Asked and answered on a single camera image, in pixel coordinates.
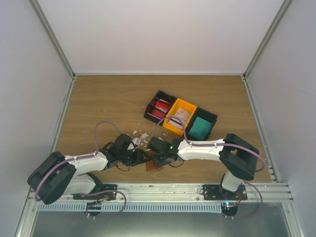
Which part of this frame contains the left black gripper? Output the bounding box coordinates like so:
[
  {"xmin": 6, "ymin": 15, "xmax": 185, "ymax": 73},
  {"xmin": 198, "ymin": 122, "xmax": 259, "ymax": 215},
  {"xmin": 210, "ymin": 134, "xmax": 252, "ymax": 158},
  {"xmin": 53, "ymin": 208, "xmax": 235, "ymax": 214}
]
[{"xmin": 118, "ymin": 148, "xmax": 151, "ymax": 167}]

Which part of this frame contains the brown leather card holder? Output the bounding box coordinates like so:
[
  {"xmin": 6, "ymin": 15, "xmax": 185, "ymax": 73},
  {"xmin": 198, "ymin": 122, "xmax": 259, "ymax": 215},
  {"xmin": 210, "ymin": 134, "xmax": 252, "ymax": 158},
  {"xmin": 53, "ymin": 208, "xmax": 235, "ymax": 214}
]
[{"xmin": 145, "ymin": 151, "xmax": 163, "ymax": 172}]

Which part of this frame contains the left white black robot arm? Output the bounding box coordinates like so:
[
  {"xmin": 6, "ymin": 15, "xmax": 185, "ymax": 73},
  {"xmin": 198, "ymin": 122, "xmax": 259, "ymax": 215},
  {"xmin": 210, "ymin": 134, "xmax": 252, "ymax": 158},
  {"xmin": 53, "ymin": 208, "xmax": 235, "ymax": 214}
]
[{"xmin": 27, "ymin": 134, "xmax": 148, "ymax": 204}]

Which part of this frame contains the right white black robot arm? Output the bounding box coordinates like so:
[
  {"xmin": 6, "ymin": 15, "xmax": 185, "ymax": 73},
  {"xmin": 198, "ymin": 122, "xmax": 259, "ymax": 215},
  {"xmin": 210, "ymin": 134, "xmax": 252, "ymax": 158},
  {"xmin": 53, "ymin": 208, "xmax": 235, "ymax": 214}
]
[{"xmin": 147, "ymin": 134, "xmax": 259, "ymax": 200}]

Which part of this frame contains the lower red card stack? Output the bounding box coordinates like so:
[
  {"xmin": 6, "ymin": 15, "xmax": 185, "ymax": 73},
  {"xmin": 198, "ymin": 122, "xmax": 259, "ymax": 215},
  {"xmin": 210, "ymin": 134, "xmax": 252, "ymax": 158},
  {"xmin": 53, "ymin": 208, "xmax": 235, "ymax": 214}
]
[{"xmin": 150, "ymin": 109, "xmax": 165, "ymax": 119}]

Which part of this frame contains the red card stack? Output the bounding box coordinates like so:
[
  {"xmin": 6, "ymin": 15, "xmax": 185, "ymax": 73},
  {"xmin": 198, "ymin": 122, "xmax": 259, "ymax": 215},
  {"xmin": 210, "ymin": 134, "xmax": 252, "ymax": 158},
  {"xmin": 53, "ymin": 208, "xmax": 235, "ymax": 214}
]
[
  {"xmin": 155, "ymin": 99, "xmax": 171, "ymax": 113},
  {"xmin": 150, "ymin": 109, "xmax": 165, "ymax": 119}
]

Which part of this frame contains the white patterned card stack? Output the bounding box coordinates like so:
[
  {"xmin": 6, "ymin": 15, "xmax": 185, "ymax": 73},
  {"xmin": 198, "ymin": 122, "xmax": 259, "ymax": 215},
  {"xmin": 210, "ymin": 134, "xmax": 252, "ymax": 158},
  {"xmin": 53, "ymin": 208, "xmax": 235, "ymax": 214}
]
[{"xmin": 168, "ymin": 108, "xmax": 191, "ymax": 130}]

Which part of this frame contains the black bin with red cards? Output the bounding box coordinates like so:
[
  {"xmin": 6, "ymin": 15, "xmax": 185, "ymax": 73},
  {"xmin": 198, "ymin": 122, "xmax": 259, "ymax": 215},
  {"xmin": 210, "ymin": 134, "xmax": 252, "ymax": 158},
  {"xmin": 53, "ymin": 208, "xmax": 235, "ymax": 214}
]
[{"xmin": 143, "ymin": 90, "xmax": 178, "ymax": 124}]

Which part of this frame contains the teal card stack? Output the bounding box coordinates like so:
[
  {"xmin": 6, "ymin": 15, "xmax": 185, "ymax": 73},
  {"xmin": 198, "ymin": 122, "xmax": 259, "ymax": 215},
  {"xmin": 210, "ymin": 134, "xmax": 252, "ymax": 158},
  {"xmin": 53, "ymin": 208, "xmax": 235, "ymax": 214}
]
[{"xmin": 189, "ymin": 117, "xmax": 212, "ymax": 140}]

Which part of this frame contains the upper red card stack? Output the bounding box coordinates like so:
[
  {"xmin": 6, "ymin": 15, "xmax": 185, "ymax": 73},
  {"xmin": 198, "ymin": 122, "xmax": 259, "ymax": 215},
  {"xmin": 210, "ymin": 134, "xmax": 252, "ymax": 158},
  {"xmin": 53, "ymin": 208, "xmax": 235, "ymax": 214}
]
[{"xmin": 155, "ymin": 99, "xmax": 171, "ymax": 113}]

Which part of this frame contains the black bin with teal cards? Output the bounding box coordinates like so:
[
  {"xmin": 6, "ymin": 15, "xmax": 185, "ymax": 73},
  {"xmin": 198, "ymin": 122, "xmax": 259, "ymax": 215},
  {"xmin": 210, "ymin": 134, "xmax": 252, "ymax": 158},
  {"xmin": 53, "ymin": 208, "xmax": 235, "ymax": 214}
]
[{"xmin": 186, "ymin": 107, "xmax": 218, "ymax": 141}]

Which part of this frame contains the yellow plastic bin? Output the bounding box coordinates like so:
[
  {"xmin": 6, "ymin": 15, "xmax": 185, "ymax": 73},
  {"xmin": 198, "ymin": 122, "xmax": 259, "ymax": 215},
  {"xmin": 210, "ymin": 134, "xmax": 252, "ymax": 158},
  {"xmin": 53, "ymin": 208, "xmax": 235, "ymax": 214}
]
[{"xmin": 162, "ymin": 98, "xmax": 197, "ymax": 136}]

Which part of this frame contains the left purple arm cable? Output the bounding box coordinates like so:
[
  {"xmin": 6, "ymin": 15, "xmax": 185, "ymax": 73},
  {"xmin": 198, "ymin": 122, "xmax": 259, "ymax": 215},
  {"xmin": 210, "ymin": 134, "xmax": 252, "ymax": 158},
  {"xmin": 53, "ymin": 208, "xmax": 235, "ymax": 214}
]
[{"xmin": 34, "ymin": 120, "xmax": 121, "ymax": 202}]

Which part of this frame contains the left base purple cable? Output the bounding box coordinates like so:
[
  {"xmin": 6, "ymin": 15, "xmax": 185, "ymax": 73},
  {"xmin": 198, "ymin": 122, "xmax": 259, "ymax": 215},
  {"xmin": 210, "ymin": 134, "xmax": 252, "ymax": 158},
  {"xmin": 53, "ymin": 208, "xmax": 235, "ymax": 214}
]
[{"xmin": 85, "ymin": 189, "xmax": 128, "ymax": 220}]

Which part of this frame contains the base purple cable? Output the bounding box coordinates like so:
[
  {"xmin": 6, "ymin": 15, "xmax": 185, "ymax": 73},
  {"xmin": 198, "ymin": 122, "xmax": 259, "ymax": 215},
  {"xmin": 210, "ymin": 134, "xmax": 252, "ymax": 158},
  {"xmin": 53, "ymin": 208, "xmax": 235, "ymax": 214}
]
[
  {"xmin": 222, "ymin": 182, "xmax": 265, "ymax": 220},
  {"xmin": 85, "ymin": 189, "xmax": 128, "ymax": 220}
]

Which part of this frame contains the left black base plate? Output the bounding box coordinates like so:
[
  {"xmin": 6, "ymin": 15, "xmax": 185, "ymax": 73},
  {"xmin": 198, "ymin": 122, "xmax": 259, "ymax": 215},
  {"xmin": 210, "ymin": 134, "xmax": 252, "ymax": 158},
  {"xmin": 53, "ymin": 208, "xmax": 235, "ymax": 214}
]
[{"xmin": 73, "ymin": 184, "xmax": 118, "ymax": 201}]

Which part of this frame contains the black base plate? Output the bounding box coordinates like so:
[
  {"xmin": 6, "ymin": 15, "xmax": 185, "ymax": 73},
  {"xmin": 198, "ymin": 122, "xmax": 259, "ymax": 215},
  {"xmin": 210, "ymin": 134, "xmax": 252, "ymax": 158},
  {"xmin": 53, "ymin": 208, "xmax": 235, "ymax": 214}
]
[
  {"xmin": 200, "ymin": 184, "xmax": 248, "ymax": 200},
  {"xmin": 73, "ymin": 184, "xmax": 118, "ymax": 201}
]

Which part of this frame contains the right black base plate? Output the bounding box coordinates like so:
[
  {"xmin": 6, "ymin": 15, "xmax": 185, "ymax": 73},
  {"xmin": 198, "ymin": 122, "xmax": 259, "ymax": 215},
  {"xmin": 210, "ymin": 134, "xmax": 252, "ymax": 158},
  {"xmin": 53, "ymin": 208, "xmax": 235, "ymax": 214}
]
[{"xmin": 200, "ymin": 184, "xmax": 248, "ymax": 200}]

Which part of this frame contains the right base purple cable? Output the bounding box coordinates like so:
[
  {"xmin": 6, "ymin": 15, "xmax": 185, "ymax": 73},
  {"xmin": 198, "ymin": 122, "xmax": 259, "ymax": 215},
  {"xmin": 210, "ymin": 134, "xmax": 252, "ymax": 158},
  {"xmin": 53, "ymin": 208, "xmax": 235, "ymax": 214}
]
[{"xmin": 222, "ymin": 182, "xmax": 265, "ymax": 220}]

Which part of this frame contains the grey slotted cable duct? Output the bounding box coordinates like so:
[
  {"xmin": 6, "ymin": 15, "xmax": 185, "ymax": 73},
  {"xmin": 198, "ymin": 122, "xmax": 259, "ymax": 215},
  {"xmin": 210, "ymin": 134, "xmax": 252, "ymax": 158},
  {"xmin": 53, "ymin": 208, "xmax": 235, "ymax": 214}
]
[{"xmin": 38, "ymin": 202, "xmax": 222, "ymax": 213}]

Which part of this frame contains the aluminium front rail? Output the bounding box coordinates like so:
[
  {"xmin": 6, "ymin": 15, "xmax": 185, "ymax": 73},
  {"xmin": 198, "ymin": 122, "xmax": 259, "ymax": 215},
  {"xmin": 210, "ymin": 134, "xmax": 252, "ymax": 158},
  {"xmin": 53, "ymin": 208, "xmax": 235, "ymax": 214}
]
[{"xmin": 27, "ymin": 182, "xmax": 293, "ymax": 203}]

